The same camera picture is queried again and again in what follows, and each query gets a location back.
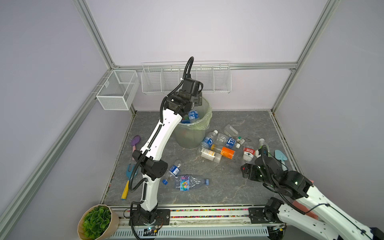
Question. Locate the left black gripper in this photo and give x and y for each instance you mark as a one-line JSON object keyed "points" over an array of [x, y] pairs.
{"points": [[198, 99]]}

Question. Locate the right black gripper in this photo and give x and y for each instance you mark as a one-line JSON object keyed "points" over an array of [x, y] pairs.
{"points": [[245, 170]]}

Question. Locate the small green white cap bottle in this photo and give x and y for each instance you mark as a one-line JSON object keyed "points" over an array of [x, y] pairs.
{"points": [[240, 140]]}

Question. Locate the white label milky bottle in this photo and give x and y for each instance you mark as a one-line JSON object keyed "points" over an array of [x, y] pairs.
{"points": [[210, 155]]}

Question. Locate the clear square bottle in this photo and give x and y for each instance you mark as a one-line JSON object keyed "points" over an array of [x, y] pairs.
{"points": [[231, 131]]}

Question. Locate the crushed blue label bottle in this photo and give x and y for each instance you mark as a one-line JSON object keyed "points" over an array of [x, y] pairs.
{"points": [[171, 174]]}

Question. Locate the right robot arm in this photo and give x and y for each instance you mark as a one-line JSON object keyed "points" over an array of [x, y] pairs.
{"points": [[332, 224]]}

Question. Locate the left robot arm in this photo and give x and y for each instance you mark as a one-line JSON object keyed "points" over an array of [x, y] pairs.
{"points": [[173, 108]]}

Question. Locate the green mesh trash bin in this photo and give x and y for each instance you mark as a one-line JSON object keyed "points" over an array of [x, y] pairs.
{"points": [[190, 135]]}

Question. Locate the red label bottle red cap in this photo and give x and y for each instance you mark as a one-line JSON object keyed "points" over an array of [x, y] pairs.
{"points": [[248, 153]]}

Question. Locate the orange label juice bottle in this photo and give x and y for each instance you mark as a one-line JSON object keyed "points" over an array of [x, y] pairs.
{"points": [[224, 151]]}

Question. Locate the green label bottle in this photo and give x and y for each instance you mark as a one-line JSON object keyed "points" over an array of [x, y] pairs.
{"points": [[262, 142]]}

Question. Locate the light blue trowel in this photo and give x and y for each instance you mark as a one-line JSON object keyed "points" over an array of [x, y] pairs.
{"points": [[280, 156]]}

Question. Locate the pink watering can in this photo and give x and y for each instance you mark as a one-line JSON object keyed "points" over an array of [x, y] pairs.
{"points": [[305, 209]]}

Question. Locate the purple pink brush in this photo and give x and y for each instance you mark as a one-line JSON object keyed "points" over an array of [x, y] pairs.
{"points": [[135, 140]]}

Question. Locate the small white mesh basket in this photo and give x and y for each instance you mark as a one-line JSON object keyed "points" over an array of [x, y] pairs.
{"points": [[119, 90]]}

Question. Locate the blue yellow garden fork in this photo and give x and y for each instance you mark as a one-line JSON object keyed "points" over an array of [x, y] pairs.
{"points": [[129, 172]]}

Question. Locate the potted green plant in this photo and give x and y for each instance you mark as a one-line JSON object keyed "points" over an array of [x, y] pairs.
{"points": [[98, 223]]}

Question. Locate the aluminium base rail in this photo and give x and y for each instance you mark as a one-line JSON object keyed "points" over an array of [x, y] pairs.
{"points": [[216, 216]]}

